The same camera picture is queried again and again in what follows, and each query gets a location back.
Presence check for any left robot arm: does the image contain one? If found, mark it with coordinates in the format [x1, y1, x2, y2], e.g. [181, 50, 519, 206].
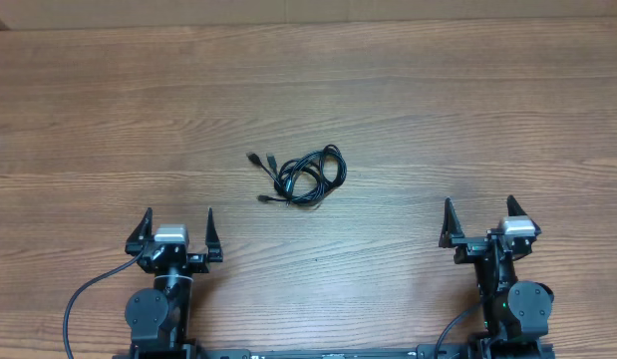
[125, 208, 223, 359]

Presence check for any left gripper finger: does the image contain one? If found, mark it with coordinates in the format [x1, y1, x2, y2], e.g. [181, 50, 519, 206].
[205, 208, 223, 262]
[125, 207, 153, 255]

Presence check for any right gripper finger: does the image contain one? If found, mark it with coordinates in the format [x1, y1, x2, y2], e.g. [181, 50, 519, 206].
[506, 194, 541, 236]
[439, 197, 465, 248]

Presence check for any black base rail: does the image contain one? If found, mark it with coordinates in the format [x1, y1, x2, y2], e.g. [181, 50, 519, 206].
[199, 344, 480, 359]

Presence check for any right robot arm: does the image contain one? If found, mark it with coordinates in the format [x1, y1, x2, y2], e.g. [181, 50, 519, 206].
[433, 195, 555, 358]

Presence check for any black USB cable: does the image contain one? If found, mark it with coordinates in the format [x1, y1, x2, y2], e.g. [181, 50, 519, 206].
[256, 144, 348, 207]
[245, 151, 324, 200]

